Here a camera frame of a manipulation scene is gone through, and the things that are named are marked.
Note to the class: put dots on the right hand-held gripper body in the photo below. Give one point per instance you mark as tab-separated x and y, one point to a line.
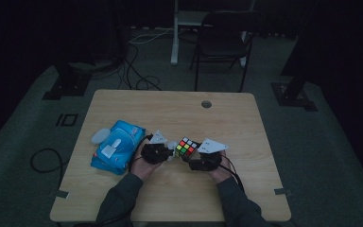
206	159

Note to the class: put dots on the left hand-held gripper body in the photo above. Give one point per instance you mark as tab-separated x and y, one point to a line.
153	153

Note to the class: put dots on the multicoloured puzzle cube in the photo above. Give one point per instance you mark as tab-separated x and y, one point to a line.
186	147

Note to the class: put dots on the blue wet wipes pack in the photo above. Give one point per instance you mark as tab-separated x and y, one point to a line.
116	148

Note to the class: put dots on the person's left hand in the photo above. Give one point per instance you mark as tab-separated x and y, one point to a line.
143	168

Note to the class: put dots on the person's right hand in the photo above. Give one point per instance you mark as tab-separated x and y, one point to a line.
221	171

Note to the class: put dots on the grey table grommet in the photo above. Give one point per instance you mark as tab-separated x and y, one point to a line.
206	104

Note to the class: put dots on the white oval lid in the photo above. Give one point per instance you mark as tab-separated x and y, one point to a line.
100	136

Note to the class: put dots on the grey tape strip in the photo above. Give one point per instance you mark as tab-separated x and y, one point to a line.
282	191
62	194

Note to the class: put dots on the black metal stand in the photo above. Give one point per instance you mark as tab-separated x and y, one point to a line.
293	94
66	83

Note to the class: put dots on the black folding chair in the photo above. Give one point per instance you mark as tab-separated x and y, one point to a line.
223	41

